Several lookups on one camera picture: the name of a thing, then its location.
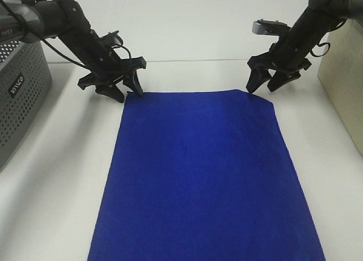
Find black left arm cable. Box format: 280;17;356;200
0;0;133;70

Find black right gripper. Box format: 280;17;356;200
246;28;312;94

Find beige storage bin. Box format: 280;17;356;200
318;20;362;153

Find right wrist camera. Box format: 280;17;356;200
252;19;290;37

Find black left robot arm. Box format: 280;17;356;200
1;0;146;103

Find grey perforated plastic basket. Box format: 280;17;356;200
0;0;53;172

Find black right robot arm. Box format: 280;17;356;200
246;0;362;94

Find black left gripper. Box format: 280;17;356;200
78;31;146;103

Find blue towel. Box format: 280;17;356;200
88;90;325;260

